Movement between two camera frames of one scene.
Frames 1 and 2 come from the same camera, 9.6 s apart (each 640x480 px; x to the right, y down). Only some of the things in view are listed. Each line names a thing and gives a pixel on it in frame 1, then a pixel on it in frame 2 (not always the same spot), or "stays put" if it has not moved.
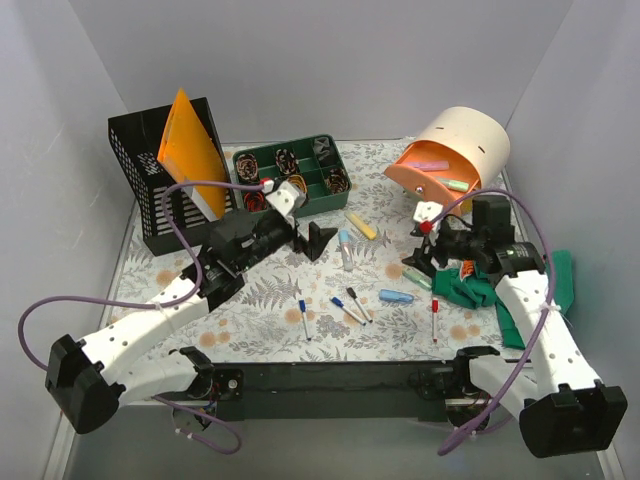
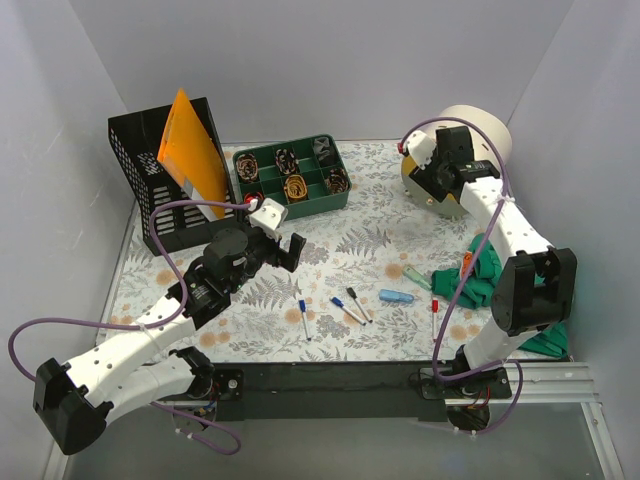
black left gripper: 298,240 → 276,251
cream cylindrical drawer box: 460,152 stays put
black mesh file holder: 137,139 stays put
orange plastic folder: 188,151 stays put
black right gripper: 430,248 → 430,176
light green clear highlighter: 418,277 stays put
